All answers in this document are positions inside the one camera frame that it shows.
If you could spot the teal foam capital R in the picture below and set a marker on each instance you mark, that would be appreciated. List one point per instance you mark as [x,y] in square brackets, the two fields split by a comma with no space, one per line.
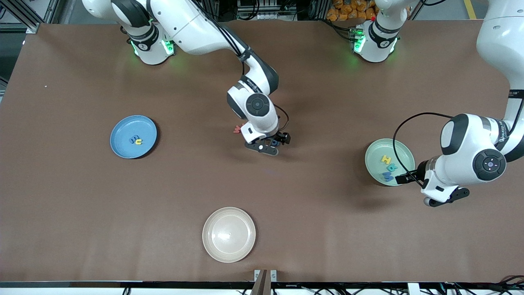
[392,167]

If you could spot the blue foam capital W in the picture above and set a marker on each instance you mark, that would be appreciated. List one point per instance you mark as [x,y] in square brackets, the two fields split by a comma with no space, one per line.
[387,176]

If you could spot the yellow foam capital H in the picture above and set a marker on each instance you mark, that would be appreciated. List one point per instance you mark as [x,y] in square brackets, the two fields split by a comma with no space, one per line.
[386,159]

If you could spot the pink foam small w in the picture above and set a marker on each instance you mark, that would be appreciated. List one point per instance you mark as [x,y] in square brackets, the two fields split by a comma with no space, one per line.
[236,130]

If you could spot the blue foam small m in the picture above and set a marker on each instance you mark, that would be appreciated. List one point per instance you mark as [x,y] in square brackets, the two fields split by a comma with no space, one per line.
[133,139]

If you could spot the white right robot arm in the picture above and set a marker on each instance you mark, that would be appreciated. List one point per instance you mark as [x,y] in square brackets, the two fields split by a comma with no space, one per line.
[184,20]

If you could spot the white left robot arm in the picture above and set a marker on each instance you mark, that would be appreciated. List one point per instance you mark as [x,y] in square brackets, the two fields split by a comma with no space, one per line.
[470,155]

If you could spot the pale green plate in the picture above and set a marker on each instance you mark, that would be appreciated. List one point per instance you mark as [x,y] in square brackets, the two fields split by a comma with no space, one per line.
[374,155]

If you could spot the beige plate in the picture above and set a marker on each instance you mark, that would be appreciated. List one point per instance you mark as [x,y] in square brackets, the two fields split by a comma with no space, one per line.
[229,234]

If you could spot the equipment rack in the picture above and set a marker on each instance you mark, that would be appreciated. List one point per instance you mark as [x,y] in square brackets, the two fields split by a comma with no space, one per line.
[266,10]

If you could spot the orange toy pile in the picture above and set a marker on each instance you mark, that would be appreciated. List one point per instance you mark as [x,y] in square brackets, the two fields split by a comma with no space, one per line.
[348,10]

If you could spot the blue plate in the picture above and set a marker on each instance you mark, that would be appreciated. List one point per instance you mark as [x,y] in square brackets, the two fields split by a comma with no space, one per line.
[123,135]

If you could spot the white power strip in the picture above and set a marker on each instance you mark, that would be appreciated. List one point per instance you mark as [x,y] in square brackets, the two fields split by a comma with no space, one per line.
[176,7]

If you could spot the metal table edge bracket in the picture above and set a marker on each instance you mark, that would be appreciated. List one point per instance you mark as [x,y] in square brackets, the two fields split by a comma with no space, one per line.
[262,282]

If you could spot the black table edge rail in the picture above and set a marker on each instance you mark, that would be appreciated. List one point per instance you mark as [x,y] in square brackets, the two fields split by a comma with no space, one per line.
[123,284]

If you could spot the aluminium frame profile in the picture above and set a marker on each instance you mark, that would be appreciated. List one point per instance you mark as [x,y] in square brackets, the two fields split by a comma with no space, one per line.
[30,26]

